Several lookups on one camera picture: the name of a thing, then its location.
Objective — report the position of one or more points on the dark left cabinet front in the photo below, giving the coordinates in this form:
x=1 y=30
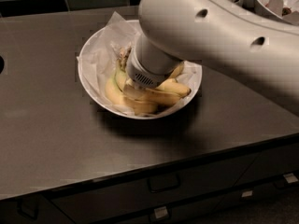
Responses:
x=34 y=209

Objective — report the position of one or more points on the dark upper drawer front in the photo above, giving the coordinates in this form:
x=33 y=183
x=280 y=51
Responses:
x=150 y=188

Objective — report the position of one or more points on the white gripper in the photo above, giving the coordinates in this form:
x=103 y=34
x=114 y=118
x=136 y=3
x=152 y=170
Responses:
x=139 y=73

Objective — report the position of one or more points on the dark right drawer front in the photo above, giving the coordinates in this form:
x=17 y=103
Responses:
x=272 y=162

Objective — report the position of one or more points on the dark drawer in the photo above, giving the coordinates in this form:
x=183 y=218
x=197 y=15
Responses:
x=272 y=162
x=178 y=211
x=150 y=188

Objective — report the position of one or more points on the dark lower drawer front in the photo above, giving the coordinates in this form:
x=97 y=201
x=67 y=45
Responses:
x=178 y=211

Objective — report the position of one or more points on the white paper liner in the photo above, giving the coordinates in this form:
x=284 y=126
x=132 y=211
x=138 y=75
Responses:
x=102 y=65

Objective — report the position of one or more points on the yellow banana bunch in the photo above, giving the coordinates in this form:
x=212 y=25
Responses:
x=120 y=92

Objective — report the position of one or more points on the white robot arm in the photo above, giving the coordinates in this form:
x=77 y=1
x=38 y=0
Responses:
x=221 y=35

